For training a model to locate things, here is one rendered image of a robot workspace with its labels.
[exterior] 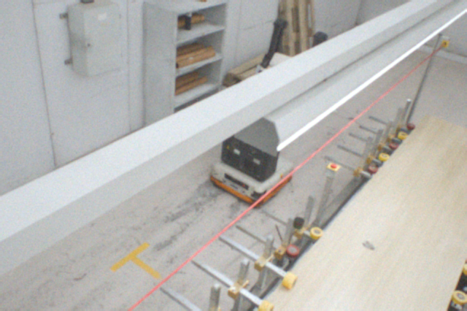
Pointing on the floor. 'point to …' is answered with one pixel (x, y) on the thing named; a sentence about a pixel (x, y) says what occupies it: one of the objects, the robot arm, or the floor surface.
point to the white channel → (176, 141)
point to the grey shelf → (155, 88)
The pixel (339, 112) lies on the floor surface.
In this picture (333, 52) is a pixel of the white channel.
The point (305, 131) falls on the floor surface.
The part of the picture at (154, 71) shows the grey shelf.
